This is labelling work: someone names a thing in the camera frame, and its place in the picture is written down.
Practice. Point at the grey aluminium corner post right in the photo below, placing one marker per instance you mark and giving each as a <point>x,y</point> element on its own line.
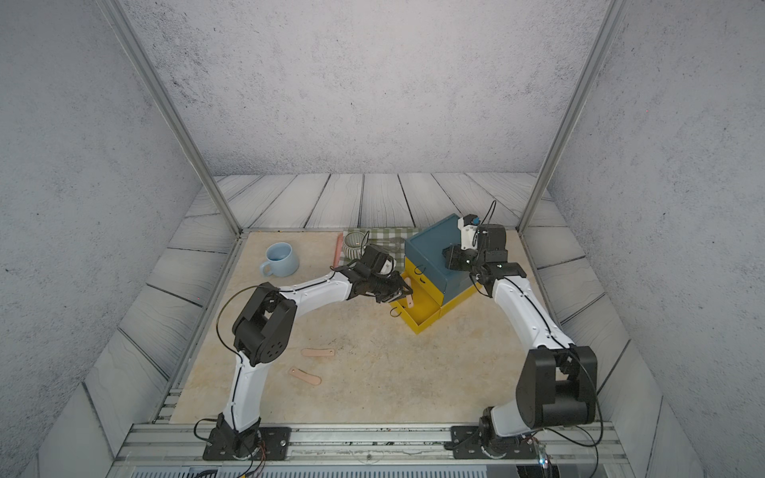
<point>614,16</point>

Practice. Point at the pink fruit knife front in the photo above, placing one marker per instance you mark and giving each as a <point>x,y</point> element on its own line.
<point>305,376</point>

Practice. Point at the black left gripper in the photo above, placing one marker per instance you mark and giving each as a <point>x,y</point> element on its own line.
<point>398,291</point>

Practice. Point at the light blue ceramic mug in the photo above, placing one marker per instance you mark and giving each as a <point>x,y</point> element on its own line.
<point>281,261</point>

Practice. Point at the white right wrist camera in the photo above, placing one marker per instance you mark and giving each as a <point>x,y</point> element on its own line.
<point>468,227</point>

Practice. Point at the teal drawer cabinet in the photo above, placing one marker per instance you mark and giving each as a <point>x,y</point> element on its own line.
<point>426,248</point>

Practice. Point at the pink fruit knife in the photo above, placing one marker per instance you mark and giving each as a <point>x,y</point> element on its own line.
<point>409,297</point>
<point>318,353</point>
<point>305,376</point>

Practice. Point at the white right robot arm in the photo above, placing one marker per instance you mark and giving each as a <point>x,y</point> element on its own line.
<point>558,382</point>

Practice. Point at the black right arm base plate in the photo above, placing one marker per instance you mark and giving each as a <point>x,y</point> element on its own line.
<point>493,445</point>

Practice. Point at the pink plastic tray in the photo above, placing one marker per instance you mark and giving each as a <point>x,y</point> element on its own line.
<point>338,250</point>

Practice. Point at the aluminium front rail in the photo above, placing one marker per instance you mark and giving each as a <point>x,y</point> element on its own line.
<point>373,450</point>

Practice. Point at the grey aluminium corner post left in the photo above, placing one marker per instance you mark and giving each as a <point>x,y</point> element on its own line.
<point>131,44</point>

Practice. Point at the yellow bottom drawer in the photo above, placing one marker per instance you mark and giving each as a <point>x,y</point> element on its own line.
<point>422,311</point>

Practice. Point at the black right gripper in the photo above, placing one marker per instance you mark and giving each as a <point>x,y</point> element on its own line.
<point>453,257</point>

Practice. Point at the yellow drawer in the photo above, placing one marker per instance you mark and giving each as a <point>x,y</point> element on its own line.
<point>417,274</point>
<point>422,311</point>

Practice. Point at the grey aluminium corner post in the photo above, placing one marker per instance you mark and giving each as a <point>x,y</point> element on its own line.
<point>614,16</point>
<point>131,44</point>

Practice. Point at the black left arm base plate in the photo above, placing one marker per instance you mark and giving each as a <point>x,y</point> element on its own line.
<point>256,443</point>

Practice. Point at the green checkered cloth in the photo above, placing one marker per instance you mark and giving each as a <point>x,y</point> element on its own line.
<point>391,239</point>

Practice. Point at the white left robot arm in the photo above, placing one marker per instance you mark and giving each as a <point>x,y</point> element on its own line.
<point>262,330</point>

